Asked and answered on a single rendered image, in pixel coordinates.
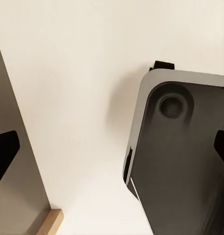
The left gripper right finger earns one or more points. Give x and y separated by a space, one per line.
219 143

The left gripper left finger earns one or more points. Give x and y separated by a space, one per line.
9 147

